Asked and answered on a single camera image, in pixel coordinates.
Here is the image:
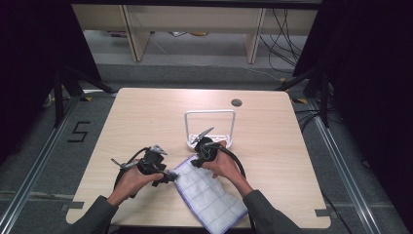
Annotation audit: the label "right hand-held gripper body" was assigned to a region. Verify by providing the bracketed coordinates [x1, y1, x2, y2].
[189, 126, 226, 164]

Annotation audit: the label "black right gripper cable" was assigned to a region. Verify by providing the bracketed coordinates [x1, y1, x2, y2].
[217, 144, 258, 234]

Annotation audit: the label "grey tape strip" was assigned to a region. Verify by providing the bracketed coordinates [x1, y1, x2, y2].
[314, 208, 336, 218]
[59, 201, 86, 213]

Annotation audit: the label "dark curtain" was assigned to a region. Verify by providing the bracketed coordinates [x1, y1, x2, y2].
[0, 0, 102, 165]
[291, 0, 413, 227]

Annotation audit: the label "beige shelf unit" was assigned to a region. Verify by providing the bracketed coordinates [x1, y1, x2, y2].
[71, 3, 319, 65]

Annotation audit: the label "white cloth with purple edge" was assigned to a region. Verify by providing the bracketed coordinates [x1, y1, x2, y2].
[170, 154, 249, 234]

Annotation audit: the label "person's right hand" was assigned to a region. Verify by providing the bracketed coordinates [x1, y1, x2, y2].
[202, 139, 254, 198]

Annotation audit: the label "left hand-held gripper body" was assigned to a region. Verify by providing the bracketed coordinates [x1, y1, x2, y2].
[110, 144, 170, 183]

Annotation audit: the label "aluminium floor rail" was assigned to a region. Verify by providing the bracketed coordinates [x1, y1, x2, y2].
[0, 96, 83, 234]
[306, 97, 382, 234]

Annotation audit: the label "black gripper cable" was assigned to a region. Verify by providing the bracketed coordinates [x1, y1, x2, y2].
[217, 144, 258, 234]
[112, 146, 152, 199]

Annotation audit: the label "black floor cables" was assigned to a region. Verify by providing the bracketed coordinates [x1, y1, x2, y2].
[295, 107, 323, 133]

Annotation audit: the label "person's left hand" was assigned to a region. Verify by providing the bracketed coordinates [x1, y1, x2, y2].
[106, 158, 166, 208]

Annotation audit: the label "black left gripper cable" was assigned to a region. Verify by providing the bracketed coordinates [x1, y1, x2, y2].
[112, 146, 152, 199]

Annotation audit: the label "white floor cable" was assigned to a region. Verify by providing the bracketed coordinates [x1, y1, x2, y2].
[241, 65, 284, 83]

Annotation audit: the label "white wire rack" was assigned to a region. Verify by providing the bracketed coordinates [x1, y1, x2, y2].
[184, 109, 237, 151]

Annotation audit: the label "black metal stand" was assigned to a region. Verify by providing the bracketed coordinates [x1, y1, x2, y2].
[275, 66, 331, 129]
[53, 65, 119, 129]

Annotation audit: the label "black hanging cables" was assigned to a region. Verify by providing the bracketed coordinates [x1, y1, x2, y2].
[258, 8, 309, 72]

